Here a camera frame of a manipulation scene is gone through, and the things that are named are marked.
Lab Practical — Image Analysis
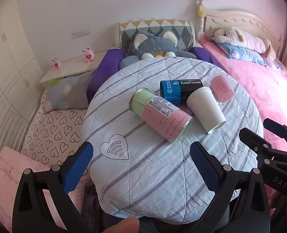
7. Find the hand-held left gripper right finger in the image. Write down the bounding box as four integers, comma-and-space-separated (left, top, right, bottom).
189, 141, 271, 233

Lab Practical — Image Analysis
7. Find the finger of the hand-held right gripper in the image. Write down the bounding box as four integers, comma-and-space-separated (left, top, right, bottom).
239, 127, 287, 162
263, 118, 287, 153

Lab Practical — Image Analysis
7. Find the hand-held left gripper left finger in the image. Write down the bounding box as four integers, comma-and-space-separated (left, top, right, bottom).
12, 141, 94, 233

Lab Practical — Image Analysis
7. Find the white paper cup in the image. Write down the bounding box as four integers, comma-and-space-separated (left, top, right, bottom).
186, 86, 227, 134

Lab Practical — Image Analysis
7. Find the small pink cup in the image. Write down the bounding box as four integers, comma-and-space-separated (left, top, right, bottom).
210, 73, 234, 102

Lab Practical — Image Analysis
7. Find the person's left hand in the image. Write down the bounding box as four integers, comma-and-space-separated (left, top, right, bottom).
102, 216, 140, 233

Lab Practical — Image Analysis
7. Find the heart print bed sheet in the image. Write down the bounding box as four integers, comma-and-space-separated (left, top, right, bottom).
21, 90, 93, 173

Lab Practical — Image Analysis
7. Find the pink bedspread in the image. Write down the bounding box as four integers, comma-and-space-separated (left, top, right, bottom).
198, 37, 287, 195

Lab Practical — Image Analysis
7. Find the striped white quilt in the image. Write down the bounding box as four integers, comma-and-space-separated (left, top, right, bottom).
80, 56, 265, 224

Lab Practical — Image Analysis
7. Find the pink and green can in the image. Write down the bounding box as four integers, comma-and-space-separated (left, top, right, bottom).
129, 87, 193, 144

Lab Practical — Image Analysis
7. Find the pink folded blanket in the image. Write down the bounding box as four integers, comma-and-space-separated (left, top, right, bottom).
0, 147, 86, 233

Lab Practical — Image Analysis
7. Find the grey floral pillow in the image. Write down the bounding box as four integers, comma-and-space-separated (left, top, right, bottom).
43, 74, 95, 114

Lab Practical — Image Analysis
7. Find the blue and black can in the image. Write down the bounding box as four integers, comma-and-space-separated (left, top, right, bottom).
160, 79, 204, 106

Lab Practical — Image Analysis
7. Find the blue printed pillow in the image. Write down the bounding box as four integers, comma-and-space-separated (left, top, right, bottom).
217, 42, 267, 66

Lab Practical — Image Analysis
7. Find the white dog plush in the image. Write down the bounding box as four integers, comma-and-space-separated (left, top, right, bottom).
211, 27, 277, 59

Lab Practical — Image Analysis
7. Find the purple bolster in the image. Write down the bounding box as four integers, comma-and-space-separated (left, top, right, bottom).
191, 46, 221, 66
86, 48, 124, 102

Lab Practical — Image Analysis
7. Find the cream nightstand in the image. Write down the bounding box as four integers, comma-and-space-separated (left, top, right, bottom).
39, 51, 110, 88

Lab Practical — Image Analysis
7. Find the pink bunny toy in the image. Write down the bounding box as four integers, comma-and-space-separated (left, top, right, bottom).
52, 57, 62, 71
82, 48, 95, 64

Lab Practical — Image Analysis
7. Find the cream bed headboard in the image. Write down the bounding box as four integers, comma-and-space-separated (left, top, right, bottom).
197, 0, 287, 59

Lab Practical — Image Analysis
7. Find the white wardrobe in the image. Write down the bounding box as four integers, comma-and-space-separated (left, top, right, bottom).
0, 0, 43, 161

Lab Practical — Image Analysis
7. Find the grey cat plush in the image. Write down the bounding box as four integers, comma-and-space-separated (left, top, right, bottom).
119, 31, 198, 71

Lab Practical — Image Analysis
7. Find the triangle patterned cushion cover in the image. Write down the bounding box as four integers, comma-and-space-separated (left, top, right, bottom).
120, 19, 195, 51

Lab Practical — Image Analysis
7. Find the white wall socket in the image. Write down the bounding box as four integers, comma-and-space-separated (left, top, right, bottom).
71, 30, 90, 39

